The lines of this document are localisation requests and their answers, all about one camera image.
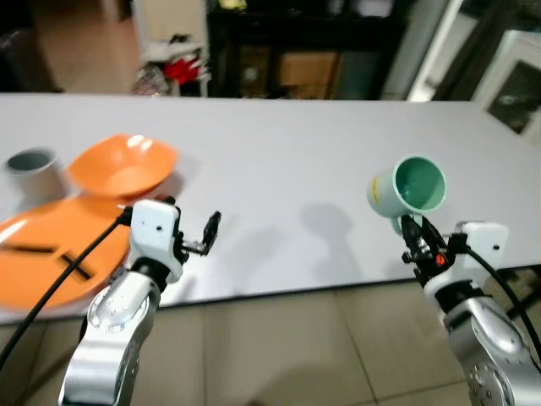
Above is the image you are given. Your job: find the white mug with green inside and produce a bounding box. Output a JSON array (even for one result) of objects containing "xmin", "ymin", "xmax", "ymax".
[{"xmin": 366, "ymin": 155, "xmax": 448, "ymax": 237}]

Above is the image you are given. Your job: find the orange bowl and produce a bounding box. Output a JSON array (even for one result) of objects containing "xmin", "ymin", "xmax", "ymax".
[{"xmin": 67, "ymin": 134, "xmax": 179, "ymax": 200}]

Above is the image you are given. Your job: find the orange plate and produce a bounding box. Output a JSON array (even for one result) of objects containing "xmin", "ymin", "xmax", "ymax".
[{"xmin": 0, "ymin": 195, "xmax": 137, "ymax": 310}]

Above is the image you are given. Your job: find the red crumpled item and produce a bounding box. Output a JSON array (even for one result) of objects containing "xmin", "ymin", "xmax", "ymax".
[{"xmin": 164, "ymin": 57, "xmax": 205, "ymax": 85}]

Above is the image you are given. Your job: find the grey cup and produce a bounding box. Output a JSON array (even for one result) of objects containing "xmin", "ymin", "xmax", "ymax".
[{"xmin": 3, "ymin": 147, "xmax": 67, "ymax": 205}]

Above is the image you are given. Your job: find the white glass door cabinet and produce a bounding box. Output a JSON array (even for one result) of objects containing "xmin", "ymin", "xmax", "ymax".
[{"xmin": 471, "ymin": 29, "xmax": 541, "ymax": 138}]

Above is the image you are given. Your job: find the brown cardboard box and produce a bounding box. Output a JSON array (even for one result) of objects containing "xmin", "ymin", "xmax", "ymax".
[{"xmin": 278, "ymin": 50, "xmax": 341, "ymax": 99}]

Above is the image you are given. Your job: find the white stool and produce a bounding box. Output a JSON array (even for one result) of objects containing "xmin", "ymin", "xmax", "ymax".
[{"xmin": 134, "ymin": 37, "xmax": 213, "ymax": 96}]

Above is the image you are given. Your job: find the black shelf cabinet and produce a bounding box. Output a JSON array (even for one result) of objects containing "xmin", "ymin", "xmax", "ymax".
[{"xmin": 206, "ymin": 0, "xmax": 408, "ymax": 102}]

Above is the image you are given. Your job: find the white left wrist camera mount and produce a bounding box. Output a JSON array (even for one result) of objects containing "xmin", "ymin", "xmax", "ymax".
[{"xmin": 128, "ymin": 199, "xmax": 183, "ymax": 283}]

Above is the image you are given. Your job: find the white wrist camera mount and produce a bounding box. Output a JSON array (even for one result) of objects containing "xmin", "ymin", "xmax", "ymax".
[
  {"xmin": 456, "ymin": 221, "xmax": 511, "ymax": 286},
  {"xmin": 128, "ymin": 199, "xmax": 183, "ymax": 283}
]

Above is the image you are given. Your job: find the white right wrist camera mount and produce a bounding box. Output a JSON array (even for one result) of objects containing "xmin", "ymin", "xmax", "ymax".
[{"xmin": 456, "ymin": 221, "xmax": 511, "ymax": 286}]

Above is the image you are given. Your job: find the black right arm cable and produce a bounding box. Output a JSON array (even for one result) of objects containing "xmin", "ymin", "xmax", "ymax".
[{"xmin": 463, "ymin": 245, "xmax": 541, "ymax": 360}]

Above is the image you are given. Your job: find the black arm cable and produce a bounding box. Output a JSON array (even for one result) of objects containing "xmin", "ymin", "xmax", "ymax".
[
  {"xmin": 0, "ymin": 208, "xmax": 134, "ymax": 375},
  {"xmin": 463, "ymin": 245, "xmax": 541, "ymax": 360}
]

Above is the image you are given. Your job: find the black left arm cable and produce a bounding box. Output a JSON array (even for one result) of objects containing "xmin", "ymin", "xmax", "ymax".
[{"xmin": 0, "ymin": 208, "xmax": 134, "ymax": 375}]

